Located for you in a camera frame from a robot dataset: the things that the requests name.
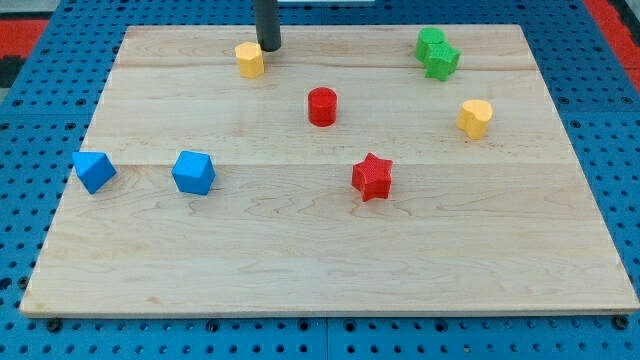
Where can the yellow hexagon block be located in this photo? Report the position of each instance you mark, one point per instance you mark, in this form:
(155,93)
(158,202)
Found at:
(250,61)

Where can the green circle block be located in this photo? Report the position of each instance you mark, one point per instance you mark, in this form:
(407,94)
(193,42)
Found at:
(427,36)

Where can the red star block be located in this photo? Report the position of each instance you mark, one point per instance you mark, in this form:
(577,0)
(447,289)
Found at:
(372,177)

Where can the red cylinder block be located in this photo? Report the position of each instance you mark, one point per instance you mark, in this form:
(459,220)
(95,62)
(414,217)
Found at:
(322,106)

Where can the light wooden board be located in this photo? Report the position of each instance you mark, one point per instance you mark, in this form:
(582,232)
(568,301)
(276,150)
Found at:
(501,226)

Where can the blue cube block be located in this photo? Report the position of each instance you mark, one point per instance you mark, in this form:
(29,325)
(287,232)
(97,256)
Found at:
(193,172)

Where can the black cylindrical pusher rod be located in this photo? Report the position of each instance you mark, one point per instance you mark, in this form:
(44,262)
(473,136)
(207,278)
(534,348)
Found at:
(267,22)

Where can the yellow heart block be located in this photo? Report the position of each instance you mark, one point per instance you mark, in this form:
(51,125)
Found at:
(474,118)

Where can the green star block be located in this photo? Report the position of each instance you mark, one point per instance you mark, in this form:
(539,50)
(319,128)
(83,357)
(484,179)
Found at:
(441,61)

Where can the blue triangle block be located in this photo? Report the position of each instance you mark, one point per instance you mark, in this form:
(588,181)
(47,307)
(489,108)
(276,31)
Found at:
(94,169)

